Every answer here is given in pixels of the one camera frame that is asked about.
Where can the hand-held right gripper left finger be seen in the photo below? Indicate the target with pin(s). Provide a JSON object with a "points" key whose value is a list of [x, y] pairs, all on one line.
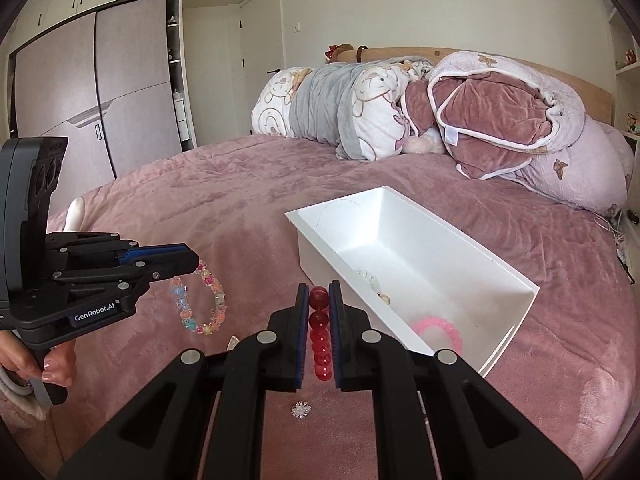
{"points": [[301, 345]]}

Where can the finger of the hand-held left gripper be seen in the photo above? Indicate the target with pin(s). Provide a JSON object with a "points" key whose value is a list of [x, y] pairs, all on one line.
{"points": [[165, 251], [175, 269]]}

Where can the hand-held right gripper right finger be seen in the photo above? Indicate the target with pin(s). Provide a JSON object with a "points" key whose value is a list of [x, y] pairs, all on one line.
{"points": [[336, 345]]}

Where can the white plastic box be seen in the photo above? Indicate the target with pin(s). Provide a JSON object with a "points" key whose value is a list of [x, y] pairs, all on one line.
{"points": [[425, 260]]}

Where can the person's left hand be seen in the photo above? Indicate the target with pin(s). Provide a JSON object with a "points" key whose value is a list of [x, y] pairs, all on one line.
{"points": [[55, 367]]}

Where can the small clear crystal charm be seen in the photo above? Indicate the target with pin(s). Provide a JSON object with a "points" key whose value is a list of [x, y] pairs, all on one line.
{"points": [[232, 344], [300, 410]]}

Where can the pink plush bedspread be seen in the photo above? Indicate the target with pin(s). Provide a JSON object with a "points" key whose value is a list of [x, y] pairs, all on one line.
{"points": [[225, 200]]}

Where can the grey sliding door wardrobe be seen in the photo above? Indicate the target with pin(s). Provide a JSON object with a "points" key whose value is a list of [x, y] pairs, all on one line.
{"points": [[75, 85]]}

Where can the bear print rolled quilt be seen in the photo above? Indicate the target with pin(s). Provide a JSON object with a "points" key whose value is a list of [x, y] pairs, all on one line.
{"points": [[325, 105]]}

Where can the white plush toy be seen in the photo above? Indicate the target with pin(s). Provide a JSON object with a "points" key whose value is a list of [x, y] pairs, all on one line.
{"points": [[422, 144]]}

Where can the red polka dot bow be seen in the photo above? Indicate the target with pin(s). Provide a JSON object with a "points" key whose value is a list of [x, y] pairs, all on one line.
{"points": [[332, 52]]}

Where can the pink velvet lavender quilt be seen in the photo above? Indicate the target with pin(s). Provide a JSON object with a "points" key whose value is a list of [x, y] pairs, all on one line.
{"points": [[490, 115]]}

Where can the wooden headboard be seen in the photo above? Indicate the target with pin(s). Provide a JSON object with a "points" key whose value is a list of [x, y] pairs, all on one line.
{"points": [[590, 92]]}

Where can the small figurine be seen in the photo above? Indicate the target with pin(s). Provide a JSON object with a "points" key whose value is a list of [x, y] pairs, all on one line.
{"points": [[631, 55]]}

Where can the white wall shelf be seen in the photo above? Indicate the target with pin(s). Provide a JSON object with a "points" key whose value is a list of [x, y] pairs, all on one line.
{"points": [[625, 80]]}

